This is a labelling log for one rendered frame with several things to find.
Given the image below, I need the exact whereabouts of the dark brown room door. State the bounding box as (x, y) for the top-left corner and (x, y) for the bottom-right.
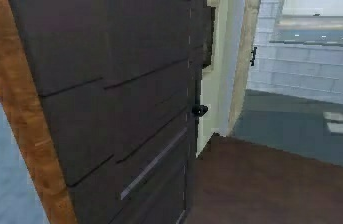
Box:
(8, 0), (217, 224)

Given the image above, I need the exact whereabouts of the beige room door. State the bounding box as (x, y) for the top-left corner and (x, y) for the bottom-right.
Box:
(227, 0), (262, 137)

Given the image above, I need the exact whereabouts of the window with grey sill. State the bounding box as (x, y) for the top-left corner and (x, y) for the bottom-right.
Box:
(268, 0), (343, 48)

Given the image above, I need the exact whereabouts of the small black door handle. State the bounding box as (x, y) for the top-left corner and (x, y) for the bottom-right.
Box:
(250, 46), (258, 67)

